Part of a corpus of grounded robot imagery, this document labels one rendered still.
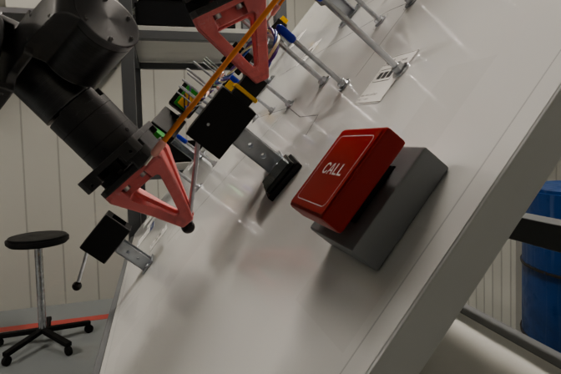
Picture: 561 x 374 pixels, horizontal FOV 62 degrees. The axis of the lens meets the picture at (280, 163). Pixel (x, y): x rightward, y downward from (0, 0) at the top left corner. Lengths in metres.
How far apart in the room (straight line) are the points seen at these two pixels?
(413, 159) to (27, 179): 3.46
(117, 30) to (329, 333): 0.30
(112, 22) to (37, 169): 3.20
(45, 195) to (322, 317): 3.42
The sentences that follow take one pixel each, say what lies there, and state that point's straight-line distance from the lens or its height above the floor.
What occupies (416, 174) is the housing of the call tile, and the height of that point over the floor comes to 1.11.
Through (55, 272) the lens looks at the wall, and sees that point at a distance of 3.68.
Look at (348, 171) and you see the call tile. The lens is 0.20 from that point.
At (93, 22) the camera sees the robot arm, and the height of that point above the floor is 1.22.
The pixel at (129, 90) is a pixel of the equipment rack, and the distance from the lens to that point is 1.38.
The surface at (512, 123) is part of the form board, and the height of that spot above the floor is 1.13.
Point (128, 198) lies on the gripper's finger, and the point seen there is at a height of 1.07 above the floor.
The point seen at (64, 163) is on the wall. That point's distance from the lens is 3.56.
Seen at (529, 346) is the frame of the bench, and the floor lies 0.80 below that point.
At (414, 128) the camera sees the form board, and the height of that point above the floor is 1.13.
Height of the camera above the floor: 1.12
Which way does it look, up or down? 3 degrees down
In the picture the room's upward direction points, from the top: 1 degrees counter-clockwise
